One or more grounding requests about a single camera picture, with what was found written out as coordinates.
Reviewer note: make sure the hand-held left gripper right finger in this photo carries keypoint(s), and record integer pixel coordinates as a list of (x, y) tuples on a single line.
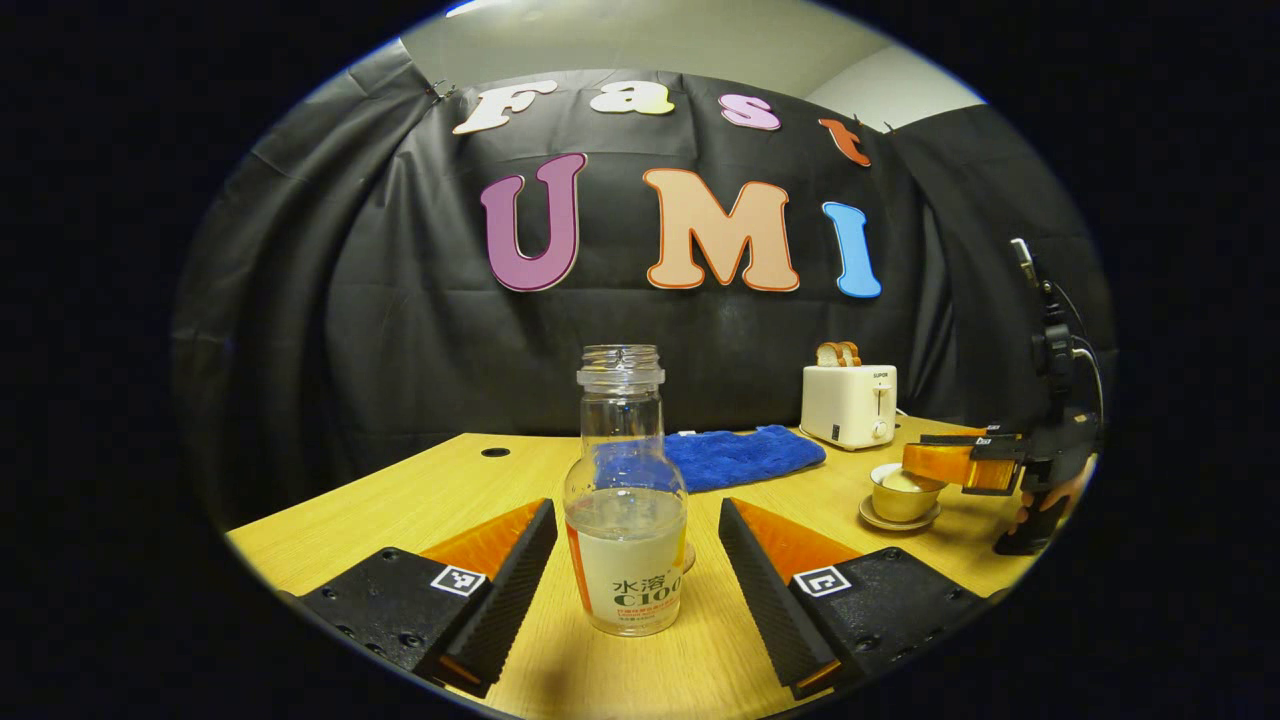
[(765, 590)]

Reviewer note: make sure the blue fluffy towel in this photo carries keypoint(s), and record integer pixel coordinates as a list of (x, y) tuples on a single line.
[(750, 455)]

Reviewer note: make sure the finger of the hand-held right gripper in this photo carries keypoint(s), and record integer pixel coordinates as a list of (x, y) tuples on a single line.
[(940, 462), (970, 439)]

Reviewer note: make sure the cream ceramic saucer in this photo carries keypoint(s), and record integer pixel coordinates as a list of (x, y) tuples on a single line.
[(870, 520)]

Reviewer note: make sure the cream ceramic teacup lid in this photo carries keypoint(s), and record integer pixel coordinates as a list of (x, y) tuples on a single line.
[(905, 481)]

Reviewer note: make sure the toasted bread slice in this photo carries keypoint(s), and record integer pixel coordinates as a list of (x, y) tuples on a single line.
[(850, 353), (827, 356)]

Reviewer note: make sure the clear glass water bottle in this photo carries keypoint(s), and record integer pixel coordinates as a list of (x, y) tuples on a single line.
[(625, 570)]

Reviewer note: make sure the black backdrop cloth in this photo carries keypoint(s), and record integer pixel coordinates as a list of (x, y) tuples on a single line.
[(400, 330)]

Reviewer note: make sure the cream white toaster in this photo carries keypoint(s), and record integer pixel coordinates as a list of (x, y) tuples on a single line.
[(845, 405)]

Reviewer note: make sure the cream ceramic teacup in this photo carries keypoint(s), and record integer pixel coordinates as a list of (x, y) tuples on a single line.
[(900, 505)]

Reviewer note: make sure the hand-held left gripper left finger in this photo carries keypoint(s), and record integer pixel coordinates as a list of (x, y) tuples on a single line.
[(515, 590)]

